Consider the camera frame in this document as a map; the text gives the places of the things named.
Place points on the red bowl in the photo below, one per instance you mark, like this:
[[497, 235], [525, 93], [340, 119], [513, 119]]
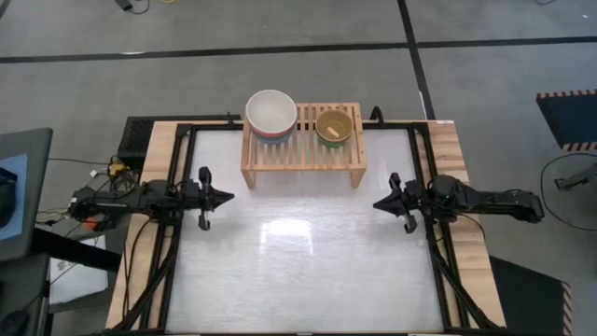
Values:
[[273, 136]]

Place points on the wooden slatted shelf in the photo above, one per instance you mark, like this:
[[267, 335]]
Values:
[[303, 156]]

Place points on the black clip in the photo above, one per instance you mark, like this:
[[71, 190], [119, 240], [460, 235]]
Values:
[[377, 114]]

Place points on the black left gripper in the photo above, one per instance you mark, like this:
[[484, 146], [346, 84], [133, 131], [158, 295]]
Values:
[[204, 196]]

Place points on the black metal table frame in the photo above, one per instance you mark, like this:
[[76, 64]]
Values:
[[401, 126]]

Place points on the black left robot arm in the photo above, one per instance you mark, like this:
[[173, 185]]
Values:
[[116, 203]]

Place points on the light blue paper sheet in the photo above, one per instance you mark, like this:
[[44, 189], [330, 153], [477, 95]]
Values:
[[18, 196]]

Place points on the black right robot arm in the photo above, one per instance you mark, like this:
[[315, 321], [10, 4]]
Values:
[[490, 203]]

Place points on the white bowl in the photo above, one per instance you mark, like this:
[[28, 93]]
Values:
[[271, 112]]

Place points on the orange plug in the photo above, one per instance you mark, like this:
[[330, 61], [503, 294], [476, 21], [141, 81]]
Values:
[[92, 225]]

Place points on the white work surface sheet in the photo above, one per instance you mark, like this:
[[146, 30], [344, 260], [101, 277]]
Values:
[[303, 261]]

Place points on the white paper sheet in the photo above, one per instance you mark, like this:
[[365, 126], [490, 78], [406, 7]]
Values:
[[79, 280]]

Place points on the green bowl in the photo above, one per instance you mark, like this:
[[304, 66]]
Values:
[[335, 145]]

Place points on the black rounded object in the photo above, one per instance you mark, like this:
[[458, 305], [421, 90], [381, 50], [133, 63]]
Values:
[[5, 196]]

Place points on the black beam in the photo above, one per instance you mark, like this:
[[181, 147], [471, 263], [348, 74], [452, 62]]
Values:
[[74, 252]]

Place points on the grey stand foot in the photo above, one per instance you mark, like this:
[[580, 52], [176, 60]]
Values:
[[578, 178]]

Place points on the grey desk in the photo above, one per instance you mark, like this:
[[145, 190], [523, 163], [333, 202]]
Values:
[[37, 186]]

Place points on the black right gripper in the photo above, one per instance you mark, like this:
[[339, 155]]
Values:
[[410, 197]]

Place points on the black mat with striped edge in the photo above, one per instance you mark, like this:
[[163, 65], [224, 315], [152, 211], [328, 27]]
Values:
[[527, 298], [569, 119]]

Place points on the yellow bowl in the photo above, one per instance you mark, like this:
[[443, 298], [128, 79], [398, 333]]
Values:
[[333, 123]]

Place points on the yellow connector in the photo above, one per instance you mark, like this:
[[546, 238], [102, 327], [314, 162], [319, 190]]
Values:
[[116, 169]]

